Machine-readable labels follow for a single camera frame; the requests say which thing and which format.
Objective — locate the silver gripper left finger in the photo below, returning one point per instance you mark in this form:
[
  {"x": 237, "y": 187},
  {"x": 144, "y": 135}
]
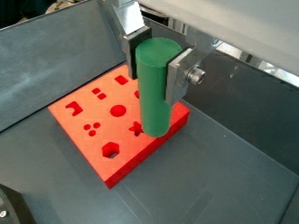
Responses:
[{"x": 126, "y": 19}]

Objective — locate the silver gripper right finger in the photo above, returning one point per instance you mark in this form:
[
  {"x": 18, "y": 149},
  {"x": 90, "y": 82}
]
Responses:
[{"x": 184, "y": 67}]

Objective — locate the green cylinder peg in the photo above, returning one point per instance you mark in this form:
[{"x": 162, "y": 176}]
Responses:
[{"x": 153, "y": 55}]

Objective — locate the black round object corner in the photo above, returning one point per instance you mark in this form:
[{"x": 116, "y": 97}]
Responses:
[{"x": 14, "y": 210}]

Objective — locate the red shape-sorting block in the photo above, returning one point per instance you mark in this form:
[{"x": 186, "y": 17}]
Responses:
[{"x": 101, "y": 117}]

